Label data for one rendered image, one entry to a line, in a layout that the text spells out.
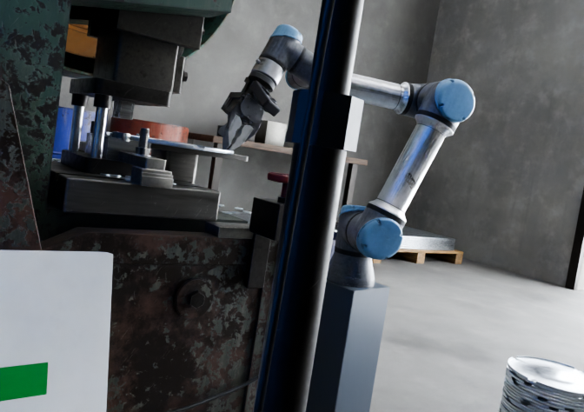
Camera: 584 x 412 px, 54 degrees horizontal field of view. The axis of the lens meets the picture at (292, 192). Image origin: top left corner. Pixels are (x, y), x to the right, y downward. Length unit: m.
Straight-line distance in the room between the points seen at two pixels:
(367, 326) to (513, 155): 4.44
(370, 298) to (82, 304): 0.92
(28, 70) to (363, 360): 1.20
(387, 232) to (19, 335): 0.92
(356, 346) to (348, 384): 0.11
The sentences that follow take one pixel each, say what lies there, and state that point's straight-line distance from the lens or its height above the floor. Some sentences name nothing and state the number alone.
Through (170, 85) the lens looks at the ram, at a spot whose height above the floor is 0.91.
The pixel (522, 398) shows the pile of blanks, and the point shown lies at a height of 0.18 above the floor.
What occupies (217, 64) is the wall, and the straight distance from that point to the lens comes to 5.13.
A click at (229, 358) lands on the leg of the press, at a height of 0.37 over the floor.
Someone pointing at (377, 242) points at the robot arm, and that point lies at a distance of 1.52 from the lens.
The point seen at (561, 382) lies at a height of 0.25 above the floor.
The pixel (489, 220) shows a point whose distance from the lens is 6.06.
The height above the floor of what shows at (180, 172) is 0.72.
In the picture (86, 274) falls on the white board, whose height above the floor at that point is 0.55.
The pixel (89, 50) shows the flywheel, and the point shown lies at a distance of 1.62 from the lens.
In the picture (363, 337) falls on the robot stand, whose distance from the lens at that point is 1.72.
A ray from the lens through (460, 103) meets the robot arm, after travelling 1.59.
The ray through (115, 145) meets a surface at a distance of 1.21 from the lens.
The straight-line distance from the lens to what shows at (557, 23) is 6.07.
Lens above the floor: 0.80
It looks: 4 degrees down
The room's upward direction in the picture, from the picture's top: 9 degrees clockwise
